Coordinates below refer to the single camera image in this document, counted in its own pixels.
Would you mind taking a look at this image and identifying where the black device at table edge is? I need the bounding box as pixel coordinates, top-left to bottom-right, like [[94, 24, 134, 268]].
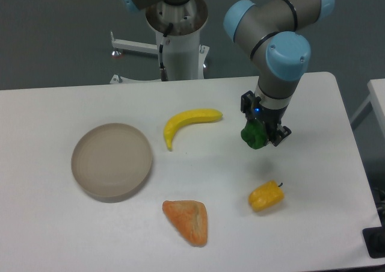
[[362, 227, 384, 259]]

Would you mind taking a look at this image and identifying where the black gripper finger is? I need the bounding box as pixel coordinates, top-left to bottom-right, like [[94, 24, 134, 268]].
[[240, 91, 255, 119], [269, 125, 292, 147]]

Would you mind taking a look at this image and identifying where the beige round plate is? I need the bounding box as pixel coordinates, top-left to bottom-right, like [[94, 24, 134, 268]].
[[71, 123, 153, 203]]

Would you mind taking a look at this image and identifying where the yellow banana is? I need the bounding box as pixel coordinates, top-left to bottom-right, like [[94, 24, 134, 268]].
[[163, 108, 223, 151]]

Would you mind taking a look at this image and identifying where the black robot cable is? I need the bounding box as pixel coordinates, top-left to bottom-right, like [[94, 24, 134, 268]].
[[158, 22, 174, 82]]

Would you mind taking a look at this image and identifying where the green bell pepper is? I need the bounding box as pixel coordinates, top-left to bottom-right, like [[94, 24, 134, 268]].
[[241, 120, 268, 150]]

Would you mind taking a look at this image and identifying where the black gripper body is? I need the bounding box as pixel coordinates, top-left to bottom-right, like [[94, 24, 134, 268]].
[[251, 96, 288, 135]]

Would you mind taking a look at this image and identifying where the orange bread piece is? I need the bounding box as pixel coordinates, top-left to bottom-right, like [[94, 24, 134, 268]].
[[162, 200, 208, 247]]

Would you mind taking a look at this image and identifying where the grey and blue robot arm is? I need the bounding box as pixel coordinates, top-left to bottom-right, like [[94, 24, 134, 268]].
[[123, 0, 335, 149]]

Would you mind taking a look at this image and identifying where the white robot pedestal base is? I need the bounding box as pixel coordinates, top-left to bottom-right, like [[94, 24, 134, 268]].
[[111, 0, 209, 81]]

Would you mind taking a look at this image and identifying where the yellow bell pepper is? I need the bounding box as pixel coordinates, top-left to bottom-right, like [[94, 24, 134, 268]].
[[248, 181, 285, 212]]

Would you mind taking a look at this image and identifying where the white side table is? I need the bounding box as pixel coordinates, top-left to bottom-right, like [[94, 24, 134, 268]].
[[350, 78, 385, 133]]

